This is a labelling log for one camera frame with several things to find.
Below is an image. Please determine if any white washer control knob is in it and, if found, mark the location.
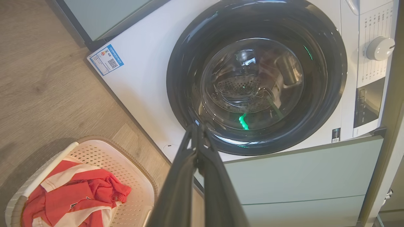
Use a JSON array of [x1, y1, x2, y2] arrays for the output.
[[366, 37, 395, 61]]

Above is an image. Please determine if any red and white garment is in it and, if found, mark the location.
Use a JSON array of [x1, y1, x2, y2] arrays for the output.
[[21, 156, 132, 227]]

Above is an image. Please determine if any black round washer door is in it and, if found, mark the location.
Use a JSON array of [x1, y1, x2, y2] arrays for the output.
[[166, 0, 348, 156]]

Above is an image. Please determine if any white perforated laundry basket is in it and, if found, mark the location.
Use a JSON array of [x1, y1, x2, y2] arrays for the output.
[[5, 136, 158, 227]]

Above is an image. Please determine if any white front-load washing machine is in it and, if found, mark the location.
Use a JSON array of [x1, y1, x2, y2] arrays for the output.
[[87, 0, 400, 164]]

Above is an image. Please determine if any blue energy label sticker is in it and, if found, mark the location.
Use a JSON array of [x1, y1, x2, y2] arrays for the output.
[[87, 44, 124, 76]]

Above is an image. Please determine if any pale green cabinet panel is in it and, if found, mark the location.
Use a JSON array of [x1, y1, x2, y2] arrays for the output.
[[52, 0, 171, 51], [193, 135, 385, 227]]

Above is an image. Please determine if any round white filter cover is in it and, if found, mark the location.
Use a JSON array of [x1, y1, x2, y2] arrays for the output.
[[163, 144, 180, 161]]

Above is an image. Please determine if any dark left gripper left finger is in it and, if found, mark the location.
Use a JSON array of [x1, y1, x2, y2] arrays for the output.
[[147, 124, 199, 227]]

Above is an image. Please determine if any black washer display panel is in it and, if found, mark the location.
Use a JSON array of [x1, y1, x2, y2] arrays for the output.
[[353, 77, 385, 128]]

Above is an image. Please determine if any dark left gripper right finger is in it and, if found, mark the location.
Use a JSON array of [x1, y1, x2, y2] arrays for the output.
[[198, 125, 250, 227]]

